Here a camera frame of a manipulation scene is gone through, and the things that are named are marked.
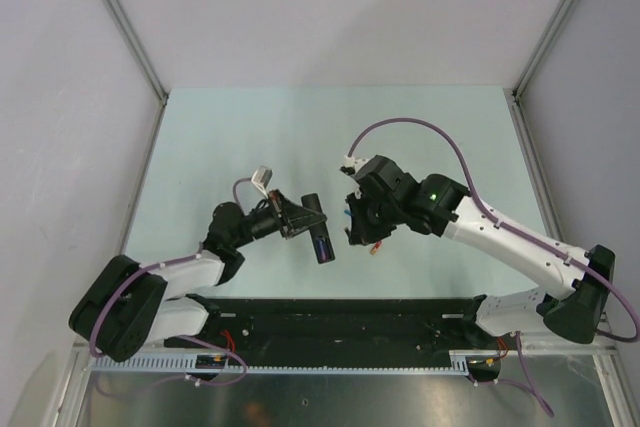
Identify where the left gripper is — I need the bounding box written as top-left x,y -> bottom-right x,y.
231,189 -> 326,249

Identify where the purple battery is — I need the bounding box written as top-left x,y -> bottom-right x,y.
317,237 -> 332,264

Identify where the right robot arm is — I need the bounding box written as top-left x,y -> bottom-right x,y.
340,155 -> 615,348

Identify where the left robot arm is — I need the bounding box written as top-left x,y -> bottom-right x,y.
69,190 -> 327,362

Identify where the red orange battery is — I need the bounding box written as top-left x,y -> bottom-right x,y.
370,241 -> 382,255

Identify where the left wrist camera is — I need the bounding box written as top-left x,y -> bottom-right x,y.
250,166 -> 273,197

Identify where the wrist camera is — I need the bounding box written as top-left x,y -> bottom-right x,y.
339,155 -> 370,179
250,166 -> 273,197

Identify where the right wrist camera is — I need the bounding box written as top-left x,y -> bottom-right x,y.
339,155 -> 370,179

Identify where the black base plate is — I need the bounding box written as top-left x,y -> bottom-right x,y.
164,298 -> 500,363

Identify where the grey cable duct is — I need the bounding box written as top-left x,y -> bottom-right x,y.
89,350 -> 498,376

